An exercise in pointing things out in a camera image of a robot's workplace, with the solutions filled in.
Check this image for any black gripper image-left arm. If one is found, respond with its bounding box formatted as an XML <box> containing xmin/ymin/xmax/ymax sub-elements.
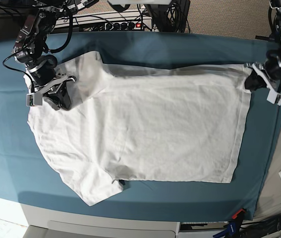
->
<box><xmin>30</xmin><ymin>73</ymin><xmax>76</xmax><ymax>111</ymax></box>

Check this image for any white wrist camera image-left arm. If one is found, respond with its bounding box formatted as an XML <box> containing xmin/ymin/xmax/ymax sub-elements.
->
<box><xmin>26</xmin><ymin>92</ymin><xmax>43</xmax><ymax>107</ymax></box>

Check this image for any black power strip red switch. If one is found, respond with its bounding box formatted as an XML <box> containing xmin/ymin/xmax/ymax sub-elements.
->
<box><xmin>105</xmin><ymin>21</ymin><xmax>144</xmax><ymax>31</ymax></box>

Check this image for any white T-shirt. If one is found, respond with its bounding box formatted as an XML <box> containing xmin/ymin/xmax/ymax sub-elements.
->
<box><xmin>28</xmin><ymin>51</ymin><xmax>251</xmax><ymax>206</ymax></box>

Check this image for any orange blue clamp bottom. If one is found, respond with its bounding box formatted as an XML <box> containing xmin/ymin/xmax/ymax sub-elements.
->
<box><xmin>213</xmin><ymin>208</ymin><xmax>247</xmax><ymax>238</ymax></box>

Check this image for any teal table cloth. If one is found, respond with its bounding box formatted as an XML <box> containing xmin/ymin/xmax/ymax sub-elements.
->
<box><xmin>0</xmin><ymin>31</ymin><xmax>281</xmax><ymax>222</ymax></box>

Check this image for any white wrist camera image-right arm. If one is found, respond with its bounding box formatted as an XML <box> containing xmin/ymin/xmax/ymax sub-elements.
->
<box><xmin>267</xmin><ymin>90</ymin><xmax>281</xmax><ymax>106</ymax></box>

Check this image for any black cable bundle top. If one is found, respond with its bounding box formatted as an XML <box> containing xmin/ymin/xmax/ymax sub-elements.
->
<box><xmin>145</xmin><ymin>0</ymin><xmax>192</xmax><ymax>33</ymax></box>

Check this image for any black gripper image-right arm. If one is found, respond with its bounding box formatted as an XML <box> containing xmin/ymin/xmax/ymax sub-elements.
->
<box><xmin>244</xmin><ymin>62</ymin><xmax>279</xmax><ymax>92</ymax></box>

